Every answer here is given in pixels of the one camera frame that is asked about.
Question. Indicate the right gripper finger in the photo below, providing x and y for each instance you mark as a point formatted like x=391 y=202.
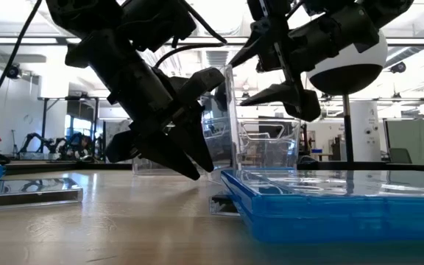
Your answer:
x=293 y=99
x=261 y=38

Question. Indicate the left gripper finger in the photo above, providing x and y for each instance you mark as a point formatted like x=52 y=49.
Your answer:
x=193 y=140
x=149 y=149

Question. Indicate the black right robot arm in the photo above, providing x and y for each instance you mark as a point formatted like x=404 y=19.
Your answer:
x=381 y=9

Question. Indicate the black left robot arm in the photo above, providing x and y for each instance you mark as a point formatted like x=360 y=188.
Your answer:
x=87 y=14

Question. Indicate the clear plastic bin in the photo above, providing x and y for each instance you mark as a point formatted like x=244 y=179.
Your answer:
x=271 y=147
x=140 y=167

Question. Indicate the white globe table lamp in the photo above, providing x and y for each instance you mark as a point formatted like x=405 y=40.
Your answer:
x=348 y=70

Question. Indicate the white round pillar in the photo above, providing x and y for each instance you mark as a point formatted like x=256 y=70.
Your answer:
x=366 y=129

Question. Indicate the black metal rack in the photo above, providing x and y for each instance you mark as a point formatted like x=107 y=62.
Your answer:
x=44 y=121

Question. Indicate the background black robot arms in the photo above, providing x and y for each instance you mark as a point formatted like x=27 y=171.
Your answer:
x=50 y=145

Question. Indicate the grey office chair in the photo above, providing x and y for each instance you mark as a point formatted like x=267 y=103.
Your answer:
x=400 y=156

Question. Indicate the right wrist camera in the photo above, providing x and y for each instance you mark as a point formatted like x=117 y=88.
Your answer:
x=260 y=7

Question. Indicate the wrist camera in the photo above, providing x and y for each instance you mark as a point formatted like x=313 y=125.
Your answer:
x=260 y=7
x=201 y=82

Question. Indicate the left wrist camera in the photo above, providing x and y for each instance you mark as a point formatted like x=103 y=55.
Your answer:
x=201 y=82

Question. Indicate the grey partition wall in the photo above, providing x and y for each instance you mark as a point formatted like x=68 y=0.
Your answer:
x=422 y=140

